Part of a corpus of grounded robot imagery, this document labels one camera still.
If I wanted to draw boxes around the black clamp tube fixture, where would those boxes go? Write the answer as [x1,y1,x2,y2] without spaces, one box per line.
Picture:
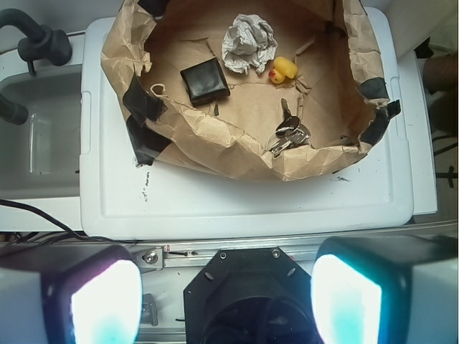
[1,9,72,76]

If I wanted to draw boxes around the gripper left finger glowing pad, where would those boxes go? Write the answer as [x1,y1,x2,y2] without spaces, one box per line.
[1,244,143,343]

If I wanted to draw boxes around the bunch of silver keys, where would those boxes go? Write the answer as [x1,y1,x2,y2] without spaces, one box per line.
[268,98,311,158]

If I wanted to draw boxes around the yellow rubber duck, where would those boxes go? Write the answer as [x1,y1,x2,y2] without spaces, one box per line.
[268,57,298,85]

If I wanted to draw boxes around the aluminium frame rail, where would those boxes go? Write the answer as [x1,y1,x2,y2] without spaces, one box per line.
[0,219,459,270]

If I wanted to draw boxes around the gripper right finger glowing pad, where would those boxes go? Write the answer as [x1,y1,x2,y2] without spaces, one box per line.
[311,235,458,343]

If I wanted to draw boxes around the brown paper bag tray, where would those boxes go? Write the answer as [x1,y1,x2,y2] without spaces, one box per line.
[101,1,399,181]

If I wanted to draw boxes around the crumpled white paper ball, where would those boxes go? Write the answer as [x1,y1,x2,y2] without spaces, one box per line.
[222,14,278,75]

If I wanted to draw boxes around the black leather wallet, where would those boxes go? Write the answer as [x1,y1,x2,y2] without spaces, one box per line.
[180,57,230,107]

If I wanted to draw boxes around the white plastic bin lid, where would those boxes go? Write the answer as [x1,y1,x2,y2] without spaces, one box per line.
[80,18,414,241]

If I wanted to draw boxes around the black octagonal mount plate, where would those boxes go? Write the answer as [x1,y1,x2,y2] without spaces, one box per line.
[184,249,321,343]

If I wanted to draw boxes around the clear plastic storage bin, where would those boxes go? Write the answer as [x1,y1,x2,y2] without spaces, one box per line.
[1,64,82,199]

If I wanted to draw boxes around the black cable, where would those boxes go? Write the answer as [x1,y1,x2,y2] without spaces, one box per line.
[0,199,139,245]

